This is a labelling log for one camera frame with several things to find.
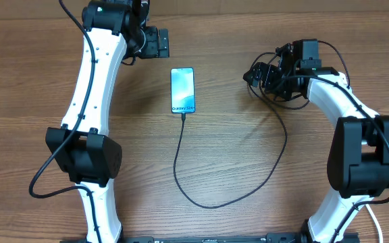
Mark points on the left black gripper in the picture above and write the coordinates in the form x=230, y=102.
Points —
x=153, y=50

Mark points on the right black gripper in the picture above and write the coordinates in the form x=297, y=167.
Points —
x=262, y=75

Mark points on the blue screen smartphone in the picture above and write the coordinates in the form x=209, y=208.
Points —
x=183, y=90

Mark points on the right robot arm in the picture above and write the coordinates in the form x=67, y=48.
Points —
x=358, y=160

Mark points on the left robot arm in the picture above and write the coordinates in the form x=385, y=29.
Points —
x=112, y=32

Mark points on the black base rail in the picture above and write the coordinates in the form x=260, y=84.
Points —
x=208, y=239

